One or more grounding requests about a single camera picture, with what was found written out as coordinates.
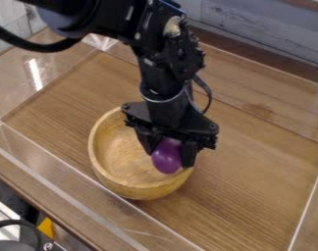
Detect purple toy eggplant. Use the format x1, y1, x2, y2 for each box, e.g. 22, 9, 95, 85
152, 138, 182, 175

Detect clear acrylic corner bracket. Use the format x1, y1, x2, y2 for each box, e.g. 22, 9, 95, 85
83, 33, 119, 51

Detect black cable lower left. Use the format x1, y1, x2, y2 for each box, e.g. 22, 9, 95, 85
0, 219, 43, 251

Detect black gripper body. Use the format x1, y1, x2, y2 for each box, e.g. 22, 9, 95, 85
122, 101, 221, 150

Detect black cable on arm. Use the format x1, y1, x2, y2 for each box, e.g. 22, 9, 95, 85
0, 19, 85, 54

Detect clear acrylic front wall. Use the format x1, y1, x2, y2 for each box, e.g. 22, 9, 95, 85
0, 121, 202, 251

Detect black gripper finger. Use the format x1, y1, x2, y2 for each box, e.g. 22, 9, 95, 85
136, 126, 162, 155
180, 141, 199, 168

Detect yellow black device corner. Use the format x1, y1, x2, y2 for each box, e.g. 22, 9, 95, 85
37, 217, 68, 251

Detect brown wooden bowl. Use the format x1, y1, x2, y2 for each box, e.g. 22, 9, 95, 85
89, 108, 195, 200

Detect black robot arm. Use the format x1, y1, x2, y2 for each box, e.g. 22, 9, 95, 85
21, 0, 221, 168

